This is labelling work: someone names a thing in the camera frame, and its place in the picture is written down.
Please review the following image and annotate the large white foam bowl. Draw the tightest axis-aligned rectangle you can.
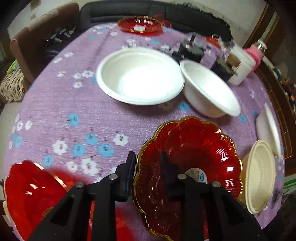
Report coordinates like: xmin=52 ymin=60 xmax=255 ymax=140
xmin=255 ymin=103 xmax=281 ymax=157

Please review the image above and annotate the brown armchair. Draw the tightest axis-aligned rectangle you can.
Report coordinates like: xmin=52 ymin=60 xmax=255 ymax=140
xmin=10 ymin=3 xmax=79 ymax=84

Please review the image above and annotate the patterned daybed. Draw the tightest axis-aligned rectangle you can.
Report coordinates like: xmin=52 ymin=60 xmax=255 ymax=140
xmin=0 ymin=59 xmax=31 ymax=103

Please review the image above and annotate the red gold-rimmed plate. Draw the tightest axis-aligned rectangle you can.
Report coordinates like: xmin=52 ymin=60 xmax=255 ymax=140
xmin=133 ymin=116 xmax=243 ymax=240

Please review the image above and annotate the white plastic jar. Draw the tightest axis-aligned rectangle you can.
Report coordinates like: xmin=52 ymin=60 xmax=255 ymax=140
xmin=227 ymin=44 xmax=256 ymax=86

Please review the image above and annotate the pink knit-sleeved bottle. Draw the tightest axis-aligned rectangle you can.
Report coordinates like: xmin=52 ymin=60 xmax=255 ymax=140
xmin=244 ymin=39 xmax=267 ymax=76

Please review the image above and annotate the small white foam bowl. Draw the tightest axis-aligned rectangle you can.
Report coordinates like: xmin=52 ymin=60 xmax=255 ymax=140
xmin=180 ymin=60 xmax=241 ymax=118

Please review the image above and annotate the small black jar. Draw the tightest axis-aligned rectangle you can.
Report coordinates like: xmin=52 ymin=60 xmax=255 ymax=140
xmin=172 ymin=34 xmax=205 ymax=63

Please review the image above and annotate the black sofa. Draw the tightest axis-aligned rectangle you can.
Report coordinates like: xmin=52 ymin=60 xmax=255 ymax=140
xmin=78 ymin=1 xmax=233 ymax=42

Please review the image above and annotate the purple floral tablecloth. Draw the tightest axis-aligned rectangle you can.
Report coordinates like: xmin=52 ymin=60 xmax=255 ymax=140
xmin=4 ymin=23 xmax=197 ymax=185

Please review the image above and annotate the cream plastic bowl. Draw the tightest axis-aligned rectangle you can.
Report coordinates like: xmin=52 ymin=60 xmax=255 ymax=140
xmin=239 ymin=140 xmax=276 ymax=215

